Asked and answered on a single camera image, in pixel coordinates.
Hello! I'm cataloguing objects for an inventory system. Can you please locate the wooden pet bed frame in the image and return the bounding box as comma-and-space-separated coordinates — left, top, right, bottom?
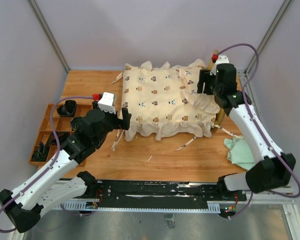
207, 59, 225, 134

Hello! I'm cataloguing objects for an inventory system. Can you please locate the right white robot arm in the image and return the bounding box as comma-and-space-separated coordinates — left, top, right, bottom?
197, 63, 296, 200

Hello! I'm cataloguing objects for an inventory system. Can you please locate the white slotted cable duct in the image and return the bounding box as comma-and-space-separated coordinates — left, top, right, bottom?
54, 200, 221, 214

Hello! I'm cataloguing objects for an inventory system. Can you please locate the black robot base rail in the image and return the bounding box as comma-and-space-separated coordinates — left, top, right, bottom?
84, 180, 247, 208

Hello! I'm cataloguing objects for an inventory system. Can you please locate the black rolled sock top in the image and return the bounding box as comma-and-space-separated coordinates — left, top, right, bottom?
56, 100, 77, 117

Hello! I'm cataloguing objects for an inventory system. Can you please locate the dark folded sock middle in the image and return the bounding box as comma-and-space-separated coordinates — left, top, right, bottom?
45, 131, 70, 147

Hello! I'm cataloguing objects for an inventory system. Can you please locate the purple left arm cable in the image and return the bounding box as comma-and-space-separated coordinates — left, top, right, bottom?
0, 96, 96, 233

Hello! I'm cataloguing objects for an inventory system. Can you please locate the dark patterned sock bottom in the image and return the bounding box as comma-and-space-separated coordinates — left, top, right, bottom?
31, 141, 50, 162

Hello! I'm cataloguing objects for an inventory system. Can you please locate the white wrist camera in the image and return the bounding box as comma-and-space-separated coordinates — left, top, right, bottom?
92, 92, 117, 114
211, 54, 230, 75

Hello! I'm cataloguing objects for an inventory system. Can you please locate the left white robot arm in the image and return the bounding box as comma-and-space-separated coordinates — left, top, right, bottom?
0, 107, 132, 233

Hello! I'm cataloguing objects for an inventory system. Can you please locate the cream animal print mattress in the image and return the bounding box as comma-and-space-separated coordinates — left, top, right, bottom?
111, 59, 221, 150

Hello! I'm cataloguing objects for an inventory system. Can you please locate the wooden compartment tray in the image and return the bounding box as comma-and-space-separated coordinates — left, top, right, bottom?
28, 103, 96, 167

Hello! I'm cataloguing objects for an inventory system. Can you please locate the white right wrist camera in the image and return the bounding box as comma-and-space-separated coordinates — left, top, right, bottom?
211, 54, 230, 75

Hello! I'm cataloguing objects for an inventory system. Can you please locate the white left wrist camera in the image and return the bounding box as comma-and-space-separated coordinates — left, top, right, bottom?
92, 92, 117, 114

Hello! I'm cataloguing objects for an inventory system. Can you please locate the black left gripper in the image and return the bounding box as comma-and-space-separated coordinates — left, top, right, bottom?
93, 100, 131, 146

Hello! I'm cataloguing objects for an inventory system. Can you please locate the mint green cloth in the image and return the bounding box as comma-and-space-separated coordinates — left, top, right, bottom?
224, 137, 255, 171

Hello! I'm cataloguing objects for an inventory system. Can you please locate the rolled dark green sock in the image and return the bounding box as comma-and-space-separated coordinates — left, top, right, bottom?
70, 116, 83, 132

